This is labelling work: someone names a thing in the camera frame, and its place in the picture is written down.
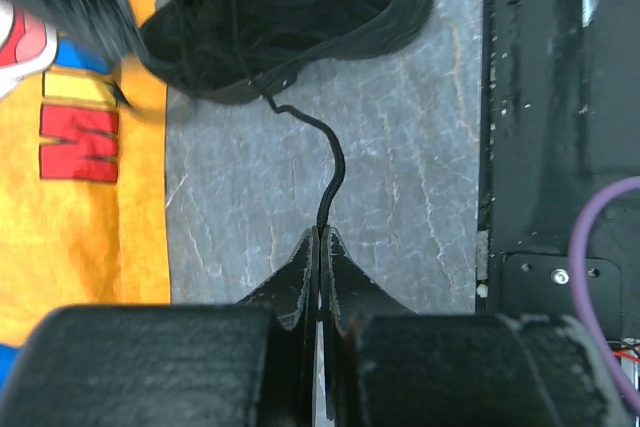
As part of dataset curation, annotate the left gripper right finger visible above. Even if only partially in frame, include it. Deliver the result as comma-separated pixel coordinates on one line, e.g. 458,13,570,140
320,226,414,421

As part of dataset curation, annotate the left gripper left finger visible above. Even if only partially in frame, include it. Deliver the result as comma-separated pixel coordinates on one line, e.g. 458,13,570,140
240,227,320,426

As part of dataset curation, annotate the black shoelace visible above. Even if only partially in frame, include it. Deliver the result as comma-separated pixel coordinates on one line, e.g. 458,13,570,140
159,0,347,228

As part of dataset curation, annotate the black shoe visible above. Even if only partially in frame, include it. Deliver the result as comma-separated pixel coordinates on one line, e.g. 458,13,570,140
141,0,434,105

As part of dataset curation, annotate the orange Mickey Mouse pillow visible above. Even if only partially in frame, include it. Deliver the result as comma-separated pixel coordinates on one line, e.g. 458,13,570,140
1,0,171,373

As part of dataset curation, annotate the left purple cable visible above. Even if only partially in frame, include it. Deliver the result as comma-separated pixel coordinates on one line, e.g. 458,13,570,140
567,176,640,413

